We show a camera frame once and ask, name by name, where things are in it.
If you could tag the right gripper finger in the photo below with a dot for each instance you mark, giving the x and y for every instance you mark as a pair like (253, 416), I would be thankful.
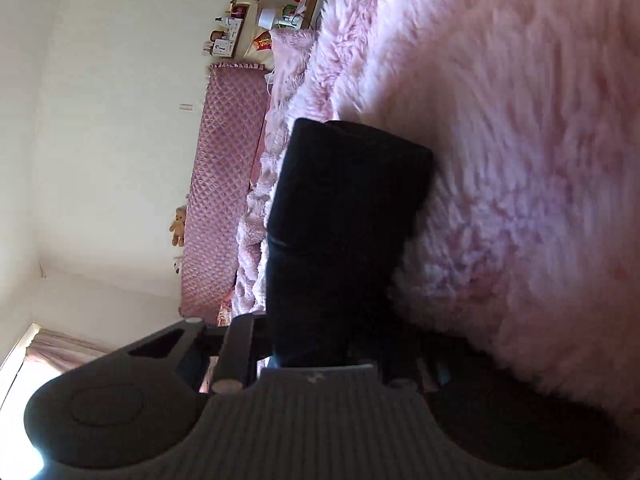
(246, 342)

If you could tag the black pants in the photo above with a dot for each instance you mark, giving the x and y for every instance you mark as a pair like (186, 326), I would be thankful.
(347, 200)

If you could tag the brown teddy bear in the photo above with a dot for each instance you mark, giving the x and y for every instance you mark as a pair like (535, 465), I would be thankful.
(177, 227)

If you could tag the pink window curtain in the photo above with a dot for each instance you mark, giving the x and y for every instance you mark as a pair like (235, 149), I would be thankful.
(62, 352)

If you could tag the pink quilted headboard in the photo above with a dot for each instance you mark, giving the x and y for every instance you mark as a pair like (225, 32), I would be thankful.
(233, 114)

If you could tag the red snack bag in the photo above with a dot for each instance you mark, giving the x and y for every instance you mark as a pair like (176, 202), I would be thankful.
(263, 41)

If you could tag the white table lamp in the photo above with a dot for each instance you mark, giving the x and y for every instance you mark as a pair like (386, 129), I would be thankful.
(270, 18)

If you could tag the pink fluffy blanket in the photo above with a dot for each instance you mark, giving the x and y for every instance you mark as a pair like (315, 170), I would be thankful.
(529, 241)

